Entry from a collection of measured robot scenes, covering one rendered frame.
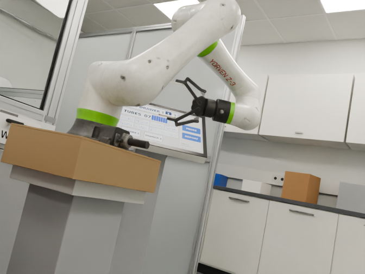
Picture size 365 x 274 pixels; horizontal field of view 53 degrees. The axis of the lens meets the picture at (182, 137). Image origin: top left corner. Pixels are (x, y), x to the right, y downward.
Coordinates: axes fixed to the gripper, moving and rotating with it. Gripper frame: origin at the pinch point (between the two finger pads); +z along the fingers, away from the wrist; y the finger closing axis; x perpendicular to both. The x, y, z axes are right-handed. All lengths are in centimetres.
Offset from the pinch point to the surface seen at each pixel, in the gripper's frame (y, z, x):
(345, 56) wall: -77, -193, 259
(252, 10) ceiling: -100, -77, 257
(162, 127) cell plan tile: 16.2, -2.8, 33.4
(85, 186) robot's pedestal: 23, 16, -58
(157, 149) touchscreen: 25.7, -2.7, 23.1
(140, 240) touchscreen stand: 70, -4, 20
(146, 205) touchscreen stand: 54, -3, 25
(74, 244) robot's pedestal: 40, 16, -56
